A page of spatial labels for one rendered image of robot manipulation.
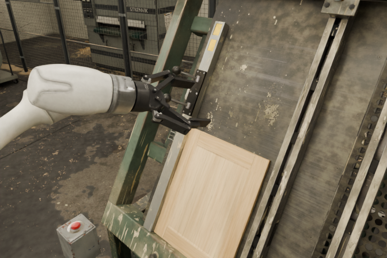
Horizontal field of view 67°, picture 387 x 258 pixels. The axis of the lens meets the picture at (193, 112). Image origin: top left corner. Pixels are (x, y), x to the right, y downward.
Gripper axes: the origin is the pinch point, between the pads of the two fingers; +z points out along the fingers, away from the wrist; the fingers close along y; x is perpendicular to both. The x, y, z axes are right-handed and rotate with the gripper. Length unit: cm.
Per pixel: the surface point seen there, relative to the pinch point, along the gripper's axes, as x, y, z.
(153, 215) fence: 65, -10, 15
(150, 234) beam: 69, -17, 13
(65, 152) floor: 265, 134, 37
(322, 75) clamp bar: -18.9, 0.8, 38.4
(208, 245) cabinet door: 48, -30, 25
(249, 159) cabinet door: 18.2, -9.3, 32.6
